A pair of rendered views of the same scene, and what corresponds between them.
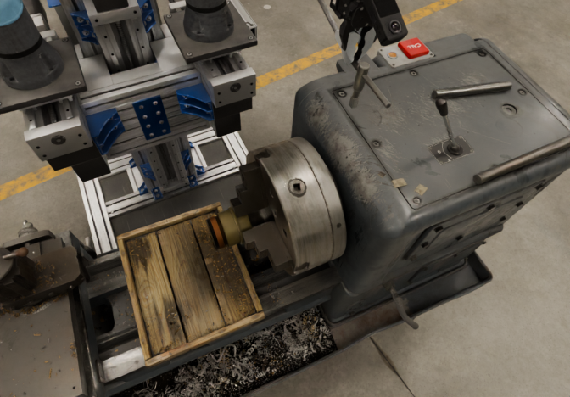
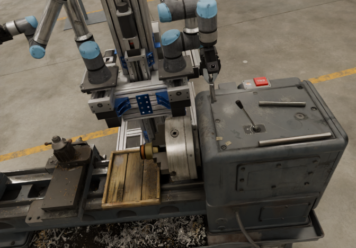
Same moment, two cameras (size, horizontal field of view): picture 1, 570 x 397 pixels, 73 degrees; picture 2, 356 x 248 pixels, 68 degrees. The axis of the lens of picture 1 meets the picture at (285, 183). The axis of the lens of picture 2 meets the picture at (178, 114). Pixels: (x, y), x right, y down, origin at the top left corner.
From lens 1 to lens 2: 0.59 m
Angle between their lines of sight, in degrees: 25
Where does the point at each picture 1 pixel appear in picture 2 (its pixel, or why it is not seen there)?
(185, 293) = (129, 182)
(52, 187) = (107, 138)
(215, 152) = not seen: hidden behind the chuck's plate
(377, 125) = (222, 113)
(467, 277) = (309, 233)
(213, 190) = not seen: hidden behind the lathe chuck
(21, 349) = (59, 182)
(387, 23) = (209, 64)
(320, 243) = (180, 162)
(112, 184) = (132, 140)
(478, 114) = (279, 115)
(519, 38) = not seen: outside the picture
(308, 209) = (176, 144)
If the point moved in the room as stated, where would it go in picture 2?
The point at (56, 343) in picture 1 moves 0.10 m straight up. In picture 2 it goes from (71, 184) to (63, 173)
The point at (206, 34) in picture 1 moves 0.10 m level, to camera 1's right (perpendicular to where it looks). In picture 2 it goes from (170, 68) to (184, 71)
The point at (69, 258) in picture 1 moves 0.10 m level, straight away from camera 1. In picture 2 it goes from (87, 151) to (82, 140)
